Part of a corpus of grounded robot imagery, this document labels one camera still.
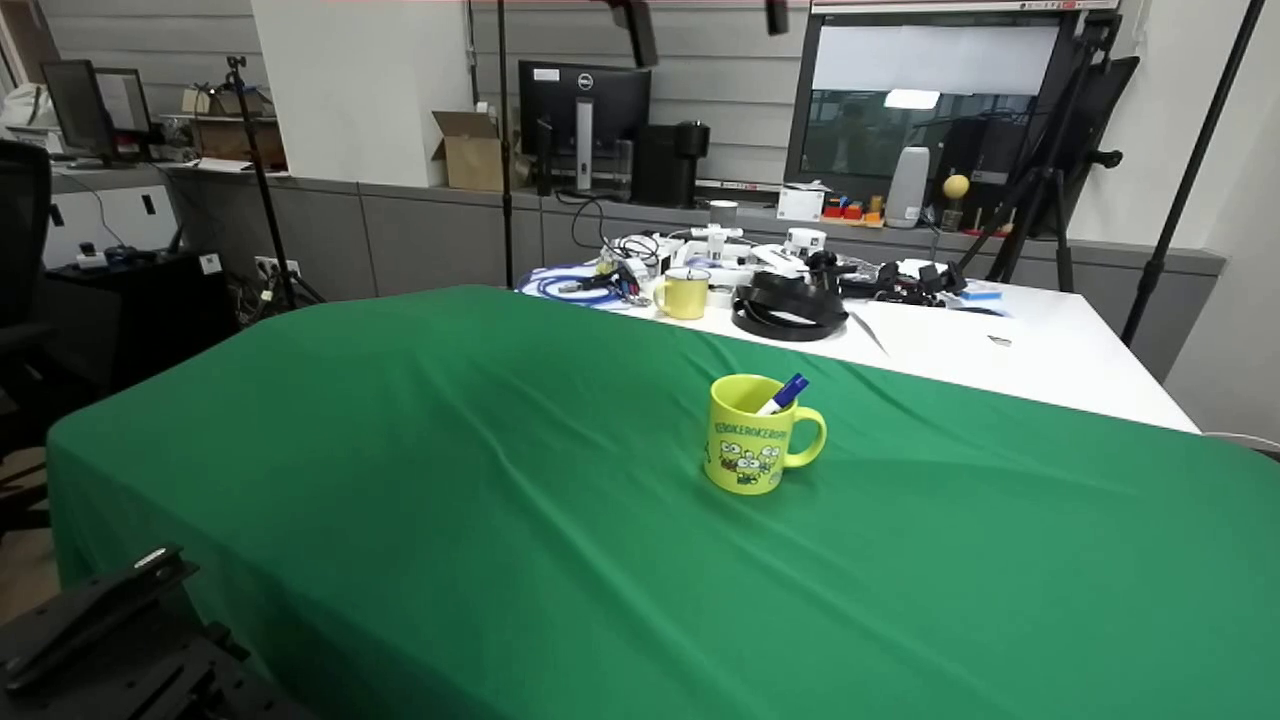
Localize blue and white marker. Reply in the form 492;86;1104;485
755;369;812;421

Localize yellow cartoon print mug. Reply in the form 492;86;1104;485
701;369;831;500

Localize small pale yellow cup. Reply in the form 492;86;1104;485
651;267;714;324

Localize white device clutter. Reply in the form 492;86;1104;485
595;222;831;291

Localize black computer tower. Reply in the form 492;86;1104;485
628;121;714;211

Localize white container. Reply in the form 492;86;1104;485
772;175;831;226

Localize green tablecloth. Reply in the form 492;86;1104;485
43;280;1280;720

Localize thin grey pen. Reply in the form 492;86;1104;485
847;308;893;356

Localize small red items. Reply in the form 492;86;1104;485
821;194;889;227

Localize open cardboard box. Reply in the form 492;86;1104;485
427;109;506;202

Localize vertical black pole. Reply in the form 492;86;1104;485
492;0;518;291

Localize black Dell monitor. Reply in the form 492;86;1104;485
515;58;657;195

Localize black headset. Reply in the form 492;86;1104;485
870;255;972;308

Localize white cylinder speaker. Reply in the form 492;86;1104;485
883;145;937;227

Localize yellow ball on stand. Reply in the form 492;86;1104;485
939;167;975;233

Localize black light stand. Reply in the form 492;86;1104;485
217;51;324;317

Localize brown cardboard box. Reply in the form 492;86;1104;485
185;112;290;173

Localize black cabinet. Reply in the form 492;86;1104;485
37;251;244;392

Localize slanted black pole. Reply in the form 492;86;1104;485
1116;0;1273;350

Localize dark desk monitor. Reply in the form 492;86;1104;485
37;58;154;157

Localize black office chair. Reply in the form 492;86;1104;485
0;137;57;366

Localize blue coiled cable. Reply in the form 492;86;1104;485
533;264;630;308

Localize black camera tripod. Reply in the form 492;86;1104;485
956;11;1130;291

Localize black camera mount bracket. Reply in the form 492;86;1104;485
0;542;313;720

